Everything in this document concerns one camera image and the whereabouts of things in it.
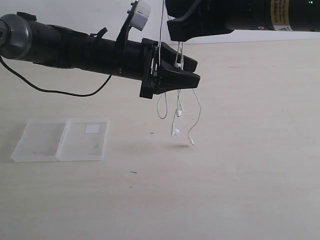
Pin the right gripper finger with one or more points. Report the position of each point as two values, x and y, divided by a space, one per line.
181 11

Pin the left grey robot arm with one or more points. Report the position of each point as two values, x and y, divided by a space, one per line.
23 38

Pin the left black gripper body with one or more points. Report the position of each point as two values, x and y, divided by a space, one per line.
138 62

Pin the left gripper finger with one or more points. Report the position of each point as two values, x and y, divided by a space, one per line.
171 56
172 78

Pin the translucent plastic storage case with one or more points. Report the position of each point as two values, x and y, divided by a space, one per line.
62 140

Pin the white wired earphones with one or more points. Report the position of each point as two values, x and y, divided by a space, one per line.
179 107

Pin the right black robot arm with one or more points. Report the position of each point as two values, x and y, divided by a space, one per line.
287 16

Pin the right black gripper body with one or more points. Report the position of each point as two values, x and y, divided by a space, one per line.
221 17

